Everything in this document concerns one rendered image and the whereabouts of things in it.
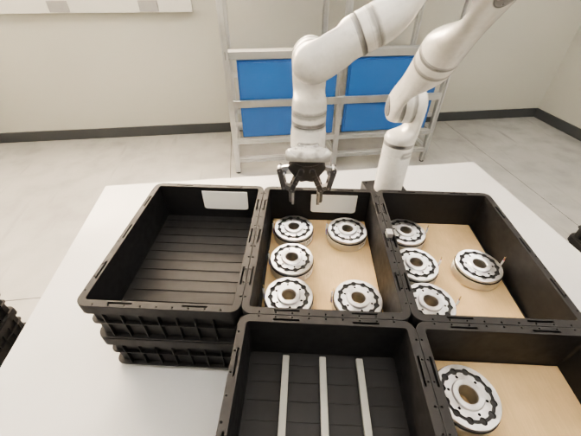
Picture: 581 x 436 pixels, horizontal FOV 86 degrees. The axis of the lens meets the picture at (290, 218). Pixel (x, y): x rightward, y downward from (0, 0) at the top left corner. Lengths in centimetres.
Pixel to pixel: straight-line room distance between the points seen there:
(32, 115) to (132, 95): 97
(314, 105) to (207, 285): 46
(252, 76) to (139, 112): 151
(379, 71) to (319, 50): 205
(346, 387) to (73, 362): 61
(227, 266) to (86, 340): 38
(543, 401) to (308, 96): 67
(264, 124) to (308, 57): 198
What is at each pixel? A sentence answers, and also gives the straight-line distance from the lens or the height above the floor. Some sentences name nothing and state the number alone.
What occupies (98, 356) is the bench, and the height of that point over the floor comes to 70.
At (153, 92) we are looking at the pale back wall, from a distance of 348.
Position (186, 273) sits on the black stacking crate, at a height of 83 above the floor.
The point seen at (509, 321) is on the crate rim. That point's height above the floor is 93.
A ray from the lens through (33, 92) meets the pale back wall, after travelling 387.
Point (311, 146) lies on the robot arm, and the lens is 65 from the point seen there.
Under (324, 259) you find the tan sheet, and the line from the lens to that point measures 79.
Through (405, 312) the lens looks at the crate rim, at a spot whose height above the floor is 93.
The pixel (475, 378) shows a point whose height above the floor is 86.
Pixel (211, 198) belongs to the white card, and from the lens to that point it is 90.
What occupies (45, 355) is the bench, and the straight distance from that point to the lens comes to 97.
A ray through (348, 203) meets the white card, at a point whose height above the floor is 89.
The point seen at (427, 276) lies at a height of 86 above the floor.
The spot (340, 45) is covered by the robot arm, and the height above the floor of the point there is 130.
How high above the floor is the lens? 140
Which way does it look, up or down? 39 degrees down
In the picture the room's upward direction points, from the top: straight up
